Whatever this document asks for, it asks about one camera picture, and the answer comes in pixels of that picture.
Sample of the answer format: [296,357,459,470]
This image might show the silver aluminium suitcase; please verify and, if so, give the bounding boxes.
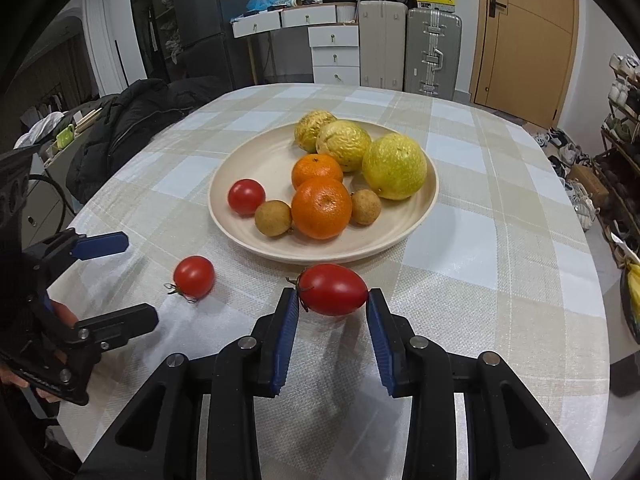
[404,8,462,101]

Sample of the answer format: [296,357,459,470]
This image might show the oval red tomato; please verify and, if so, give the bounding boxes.
[288,263,369,316]

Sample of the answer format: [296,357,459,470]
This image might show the round red cherry tomato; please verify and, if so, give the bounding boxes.
[227,179,266,217]

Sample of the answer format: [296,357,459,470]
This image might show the pale yellow wrinkled passion fruit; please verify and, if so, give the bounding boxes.
[316,119,371,174]

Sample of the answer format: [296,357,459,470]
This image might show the beige suitcase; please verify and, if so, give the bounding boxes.
[358,0,408,91]

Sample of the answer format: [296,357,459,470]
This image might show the wooden door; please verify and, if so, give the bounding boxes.
[470,0,579,127]

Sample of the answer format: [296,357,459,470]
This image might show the small orange tangerine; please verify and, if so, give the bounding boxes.
[291,154,344,190]

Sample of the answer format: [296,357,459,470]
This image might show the large yellow-green passion fruit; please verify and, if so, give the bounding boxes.
[361,133,428,200]

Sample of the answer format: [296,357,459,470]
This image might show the black cable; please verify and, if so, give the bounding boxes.
[27,173,76,231]

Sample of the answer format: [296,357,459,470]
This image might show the wooden shoe rack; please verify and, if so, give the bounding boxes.
[593,54,639,252]

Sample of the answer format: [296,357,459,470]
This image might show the beige checkered tablecloth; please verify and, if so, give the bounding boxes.
[50,84,610,469]

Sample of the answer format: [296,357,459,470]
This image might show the white sneakers on floor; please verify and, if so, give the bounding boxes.
[532,127,599,232]

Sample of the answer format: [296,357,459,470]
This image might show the cream round plate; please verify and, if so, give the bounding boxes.
[208,124,439,266]

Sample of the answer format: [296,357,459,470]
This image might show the black jacket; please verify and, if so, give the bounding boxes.
[65,76,230,205]

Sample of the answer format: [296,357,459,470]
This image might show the black refrigerator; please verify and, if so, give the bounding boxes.
[174,0,253,89]

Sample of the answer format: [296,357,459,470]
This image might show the round red tomato with stem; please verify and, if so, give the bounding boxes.
[164,255,216,304]

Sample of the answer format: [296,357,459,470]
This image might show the cardboard box on floor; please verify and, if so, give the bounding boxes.
[568,165,611,209]

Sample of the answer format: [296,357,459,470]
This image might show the wrinkled brown passion fruit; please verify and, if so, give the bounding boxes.
[294,110,336,154]

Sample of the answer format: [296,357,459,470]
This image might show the white drawer desk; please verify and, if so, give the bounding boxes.
[231,2,360,87]

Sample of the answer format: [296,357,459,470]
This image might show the person's left hand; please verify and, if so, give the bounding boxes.
[0,299,80,403]

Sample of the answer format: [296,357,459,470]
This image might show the banana bunch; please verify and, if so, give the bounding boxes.
[626,262,640,330]

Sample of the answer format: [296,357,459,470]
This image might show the large orange tangerine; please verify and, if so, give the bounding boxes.
[291,177,352,240]

